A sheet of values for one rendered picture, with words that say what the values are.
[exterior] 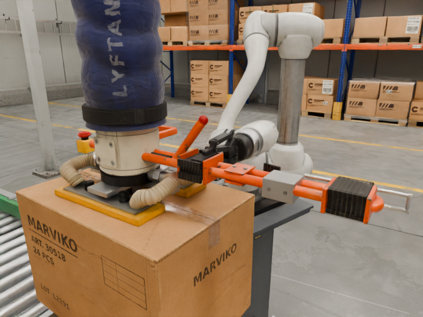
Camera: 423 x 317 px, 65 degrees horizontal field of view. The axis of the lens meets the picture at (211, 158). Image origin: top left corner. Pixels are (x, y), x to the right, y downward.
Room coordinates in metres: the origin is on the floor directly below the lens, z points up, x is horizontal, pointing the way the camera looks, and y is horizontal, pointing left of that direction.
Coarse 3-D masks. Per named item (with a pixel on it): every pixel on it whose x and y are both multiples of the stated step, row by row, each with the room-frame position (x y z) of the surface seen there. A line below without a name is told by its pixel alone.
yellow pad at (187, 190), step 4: (188, 184) 0.90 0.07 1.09; (192, 184) 0.92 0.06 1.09; (196, 184) 0.92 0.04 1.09; (200, 184) 0.92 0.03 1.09; (180, 188) 0.89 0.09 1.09; (184, 188) 0.89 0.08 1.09; (188, 188) 0.89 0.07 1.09; (192, 188) 0.89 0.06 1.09; (196, 188) 0.90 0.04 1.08; (200, 188) 0.91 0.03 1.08; (204, 188) 0.93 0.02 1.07; (180, 192) 0.87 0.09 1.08; (184, 192) 0.86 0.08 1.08; (188, 192) 0.86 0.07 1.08; (192, 192) 0.88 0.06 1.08; (196, 192) 0.90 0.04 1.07; (180, 196) 0.87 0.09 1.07; (184, 196) 0.86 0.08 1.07; (188, 196) 0.86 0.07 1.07
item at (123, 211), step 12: (60, 192) 0.87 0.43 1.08; (72, 192) 0.86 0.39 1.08; (84, 192) 0.85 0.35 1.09; (120, 192) 0.79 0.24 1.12; (84, 204) 0.81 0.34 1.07; (96, 204) 0.78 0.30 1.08; (108, 204) 0.78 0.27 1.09; (120, 204) 0.77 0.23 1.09; (156, 204) 0.78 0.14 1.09; (120, 216) 0.73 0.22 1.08; (132, 216) 0.72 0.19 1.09; (144, 216) 0.72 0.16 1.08
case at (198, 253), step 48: (48, 192) 0.90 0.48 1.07; (240, 192) 0.90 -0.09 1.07; (48, 240) 0.82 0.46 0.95; (96, 240) 0.68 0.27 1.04; (144, 240) 0.64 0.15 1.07; (192, 240) 0.65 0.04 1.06; (240, 240) 0.83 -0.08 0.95; (48, 288) 0.86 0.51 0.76; (96, 288) 0.70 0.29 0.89; (144, 288) 0.59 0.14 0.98; (192, 288) 0.65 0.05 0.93; (240, 288) 0.83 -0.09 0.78
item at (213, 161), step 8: (192, 152) 0.80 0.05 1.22; (200, 152) 0.82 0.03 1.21; (184, 160) 0.74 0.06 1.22; (208, 160) 0.73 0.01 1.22; (216, 160) 0.76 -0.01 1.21; (184, 168) 0.75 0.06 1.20; (192, 168) 0.73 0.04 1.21; (200, 168) 0.72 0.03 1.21; (208, 168) 0.73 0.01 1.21; (184, 176) 0.74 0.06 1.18; (192, 176) 0.73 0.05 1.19; (200, 176) 0.72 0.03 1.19; (208, 176) 0.73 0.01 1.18
